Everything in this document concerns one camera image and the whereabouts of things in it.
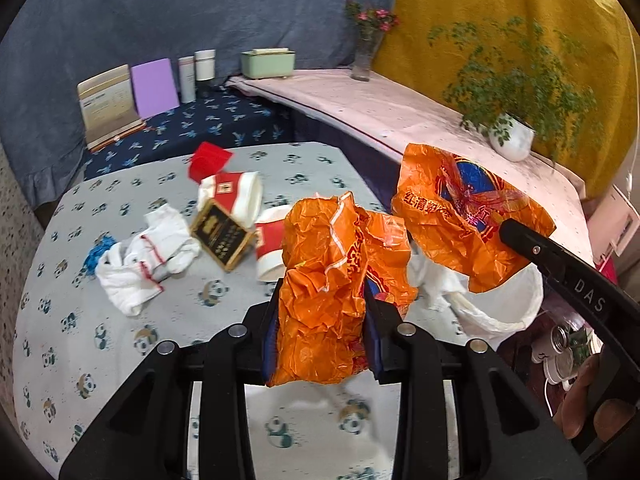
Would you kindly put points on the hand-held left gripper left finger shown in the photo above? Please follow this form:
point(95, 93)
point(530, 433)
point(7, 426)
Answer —
point(270, 347)

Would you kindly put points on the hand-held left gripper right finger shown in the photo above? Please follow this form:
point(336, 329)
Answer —
point(374, 347)

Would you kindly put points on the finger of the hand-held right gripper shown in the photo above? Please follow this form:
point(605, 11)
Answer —
point(525, 241)

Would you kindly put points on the white plastic bag bin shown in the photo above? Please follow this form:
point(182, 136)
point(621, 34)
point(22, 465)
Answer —
point(500, 312)

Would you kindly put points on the orange plastic bag blue print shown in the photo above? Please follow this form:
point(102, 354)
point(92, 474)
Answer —
point(450, 220)

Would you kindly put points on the black gold cigarette box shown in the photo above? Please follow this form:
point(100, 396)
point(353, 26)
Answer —
point(222, 237)

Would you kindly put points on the person's right hand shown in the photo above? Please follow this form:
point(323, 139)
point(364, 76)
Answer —
point(575, 405)

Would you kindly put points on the magenta cloth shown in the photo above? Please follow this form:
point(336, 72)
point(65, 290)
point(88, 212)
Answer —
point(607, 267)

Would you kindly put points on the white crumpled tissue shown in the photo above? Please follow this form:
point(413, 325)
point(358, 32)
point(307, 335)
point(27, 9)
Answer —
point(435, 280)

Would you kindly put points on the pale pink box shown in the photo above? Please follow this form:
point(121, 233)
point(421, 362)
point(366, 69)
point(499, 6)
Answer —
point(615, 220)

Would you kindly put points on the green plant in white pot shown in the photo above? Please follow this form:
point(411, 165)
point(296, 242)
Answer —
point(512, 140)

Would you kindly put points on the white cloth with red trim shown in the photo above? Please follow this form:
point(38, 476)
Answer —
point(172, 240)
point(125, 285)

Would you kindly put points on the crushed red white paper cup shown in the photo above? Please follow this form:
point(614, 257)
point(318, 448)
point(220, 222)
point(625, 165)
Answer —
point(235, 195)

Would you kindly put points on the pink speckled cloth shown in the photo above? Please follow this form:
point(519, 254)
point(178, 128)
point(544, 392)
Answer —
point(400, 110)

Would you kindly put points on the dark purple cloth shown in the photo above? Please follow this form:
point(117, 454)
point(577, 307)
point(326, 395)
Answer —
point(350, 160)

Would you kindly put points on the blue crumpled wrapper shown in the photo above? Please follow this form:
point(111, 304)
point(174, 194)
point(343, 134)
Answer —
point(97, 255)

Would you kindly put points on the panda print tablecloth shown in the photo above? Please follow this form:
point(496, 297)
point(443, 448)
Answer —
point(75, 310)

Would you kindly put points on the navy floral cloth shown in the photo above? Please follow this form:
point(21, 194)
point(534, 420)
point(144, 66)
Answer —
point(200, 125)

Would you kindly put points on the white tube bottle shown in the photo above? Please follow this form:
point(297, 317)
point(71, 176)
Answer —
point(187, 80)

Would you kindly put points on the pale green box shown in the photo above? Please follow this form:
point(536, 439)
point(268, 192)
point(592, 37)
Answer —
point(267, 66)

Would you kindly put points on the purple card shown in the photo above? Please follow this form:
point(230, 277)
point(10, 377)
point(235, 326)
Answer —
point(155, 87)

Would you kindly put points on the white jar dark base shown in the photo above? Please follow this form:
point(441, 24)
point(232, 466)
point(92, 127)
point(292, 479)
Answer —
point(205, 65)

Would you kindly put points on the beige open box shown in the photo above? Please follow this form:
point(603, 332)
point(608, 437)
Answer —
point(107, 105)

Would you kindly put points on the blue-grey backdrop cloth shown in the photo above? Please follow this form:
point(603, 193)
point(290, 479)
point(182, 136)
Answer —
point(150, 20)

